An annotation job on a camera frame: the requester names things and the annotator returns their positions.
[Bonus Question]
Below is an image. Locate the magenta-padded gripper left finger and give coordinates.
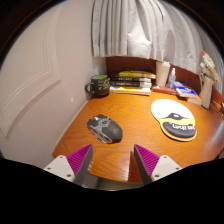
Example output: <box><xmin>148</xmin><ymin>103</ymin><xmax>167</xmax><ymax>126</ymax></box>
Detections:
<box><xmin>43</xmin><ymin>143</ymin><xmax>94</xmax><ymax>187</ymax></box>

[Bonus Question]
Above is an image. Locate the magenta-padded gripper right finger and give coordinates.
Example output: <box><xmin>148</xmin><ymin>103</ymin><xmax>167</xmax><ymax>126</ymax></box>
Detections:
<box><xmin>133</xmin><ymin>143</ymin><xmax>183</xmax><ymax>186</ymax></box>

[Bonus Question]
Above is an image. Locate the grey black computer mouse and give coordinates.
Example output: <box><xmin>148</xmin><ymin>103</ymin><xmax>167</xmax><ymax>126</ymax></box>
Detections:
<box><xmin>86</xmin><ymin>113</ymin><xmax>124</xmax><ymax>145</ymax></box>

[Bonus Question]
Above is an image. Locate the white yellow black mouse pad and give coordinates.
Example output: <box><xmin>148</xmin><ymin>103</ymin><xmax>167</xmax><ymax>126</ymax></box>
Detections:
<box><xmin>150</xmin><ymin>98</ymin><xmax>198</xmax><ymax>143</ymax></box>

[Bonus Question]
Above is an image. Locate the red book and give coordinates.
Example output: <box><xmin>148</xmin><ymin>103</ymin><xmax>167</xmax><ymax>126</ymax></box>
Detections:
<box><xmin>151</xmin><ymin>85</ymin><xmax>178</xmax><ymax>96</ymax></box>

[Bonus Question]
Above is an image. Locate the blue cover book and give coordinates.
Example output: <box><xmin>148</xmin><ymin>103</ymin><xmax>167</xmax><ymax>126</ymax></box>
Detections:
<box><xmin>173</xmin><ymin>80</ymin><xmax>198</xmax><ymax>99</ymax></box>

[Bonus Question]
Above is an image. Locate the yellow white book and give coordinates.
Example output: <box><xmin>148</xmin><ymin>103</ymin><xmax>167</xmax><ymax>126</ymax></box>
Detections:
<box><xmin>109</xmin><ymin>85</ymin><xmax>152</xmax><ymax>97</ymax></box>

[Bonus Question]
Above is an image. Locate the white jug vase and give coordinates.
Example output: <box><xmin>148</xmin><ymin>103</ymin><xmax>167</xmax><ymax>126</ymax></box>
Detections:
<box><xmin>198</xmin><ymin>73</ymin><xmax>216</xmax><ymax>110</ymax></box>

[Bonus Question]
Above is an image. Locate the small clear spray bottle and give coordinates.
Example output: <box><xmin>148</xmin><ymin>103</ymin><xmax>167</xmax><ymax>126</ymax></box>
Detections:
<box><xmin>167</xmin><ymin>67</ymin><xmax>177</xmax><ymax>90</ymax></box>

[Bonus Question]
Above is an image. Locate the dark mug green inside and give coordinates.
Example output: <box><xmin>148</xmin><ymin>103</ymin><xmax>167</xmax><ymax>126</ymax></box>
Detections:
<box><xmin>84</xmin><ymin>74</ymin><xmax>111</xmax><ymax>98</ymax></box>

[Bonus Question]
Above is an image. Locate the cream tumbler cup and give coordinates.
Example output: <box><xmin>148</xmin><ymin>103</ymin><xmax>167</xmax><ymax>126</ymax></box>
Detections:
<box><xmin>155</xmin><ymin>60</ymin><xmax>171</xmax><ymax>88</ymax></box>

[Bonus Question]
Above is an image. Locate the white pleated curtain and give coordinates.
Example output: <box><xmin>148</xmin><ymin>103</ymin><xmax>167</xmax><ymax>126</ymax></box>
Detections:
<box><xmin>90</xmin><ymin>0</ymin><xmax>221</xmax><ymax>84</ymax></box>

